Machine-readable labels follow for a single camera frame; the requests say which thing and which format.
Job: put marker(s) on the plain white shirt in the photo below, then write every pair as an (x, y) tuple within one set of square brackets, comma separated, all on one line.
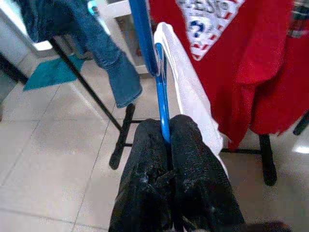
[(188, 84)]

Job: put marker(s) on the blue denim jeans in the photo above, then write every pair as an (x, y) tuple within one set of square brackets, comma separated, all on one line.
[(108, 55)]

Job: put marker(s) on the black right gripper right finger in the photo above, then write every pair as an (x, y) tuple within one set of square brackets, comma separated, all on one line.
[(198, 181)]

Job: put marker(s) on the white framed glass door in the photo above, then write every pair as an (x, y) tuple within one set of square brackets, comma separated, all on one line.
[(41, 46)]

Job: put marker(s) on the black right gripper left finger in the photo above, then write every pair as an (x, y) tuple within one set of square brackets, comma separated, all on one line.
[(144, 181)]

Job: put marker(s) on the metal clothes rack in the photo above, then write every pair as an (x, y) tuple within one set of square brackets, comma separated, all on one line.
[(84, 81)]

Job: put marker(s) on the white glass door cabinet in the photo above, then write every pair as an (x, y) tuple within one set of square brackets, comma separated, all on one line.
[(113, 9)]

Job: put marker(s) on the red t-shirt triangle logo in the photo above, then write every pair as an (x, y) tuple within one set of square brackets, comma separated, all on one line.
[(241, 36)]

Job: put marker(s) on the blue plastic hanger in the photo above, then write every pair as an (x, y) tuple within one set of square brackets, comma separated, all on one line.
[(160, 101)]

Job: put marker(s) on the teal floor mat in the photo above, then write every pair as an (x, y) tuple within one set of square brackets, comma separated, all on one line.
[(50, 75)]

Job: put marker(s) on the red polo shirt white stripes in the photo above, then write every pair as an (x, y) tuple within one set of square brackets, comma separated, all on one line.
[(297, 84)]

